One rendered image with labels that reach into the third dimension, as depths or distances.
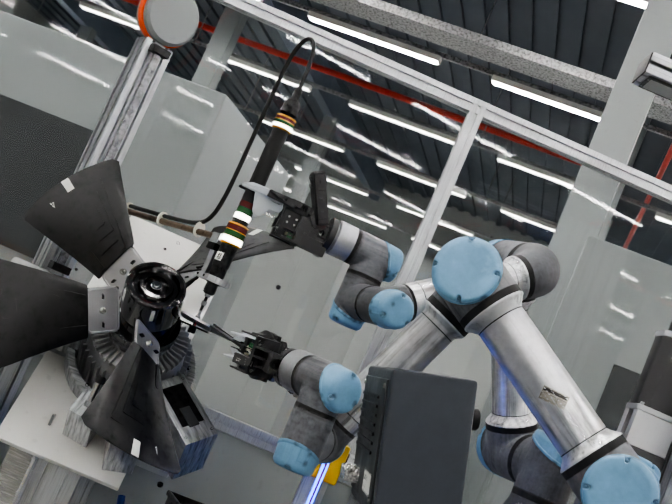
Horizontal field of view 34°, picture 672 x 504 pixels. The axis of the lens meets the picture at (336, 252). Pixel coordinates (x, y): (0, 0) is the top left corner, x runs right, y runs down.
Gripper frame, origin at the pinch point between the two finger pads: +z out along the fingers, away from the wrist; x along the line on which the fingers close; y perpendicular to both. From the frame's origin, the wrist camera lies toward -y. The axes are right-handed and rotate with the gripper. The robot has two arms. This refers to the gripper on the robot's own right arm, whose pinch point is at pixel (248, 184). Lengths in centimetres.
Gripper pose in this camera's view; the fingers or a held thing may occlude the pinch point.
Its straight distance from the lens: 219.7
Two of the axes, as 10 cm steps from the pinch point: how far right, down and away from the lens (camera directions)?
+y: -4.0, 9.1, -1.2
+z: -8.8, -4.2, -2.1
